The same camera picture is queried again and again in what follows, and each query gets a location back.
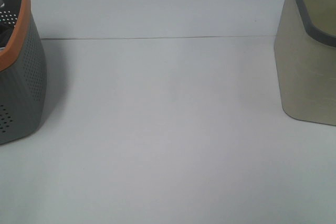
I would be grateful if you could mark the grey perforated basket orange rim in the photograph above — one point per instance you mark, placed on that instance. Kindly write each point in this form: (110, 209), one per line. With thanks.
(23, 71)

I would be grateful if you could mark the beige basket grey rim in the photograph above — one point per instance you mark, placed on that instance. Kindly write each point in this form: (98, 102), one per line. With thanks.
(305, 59)

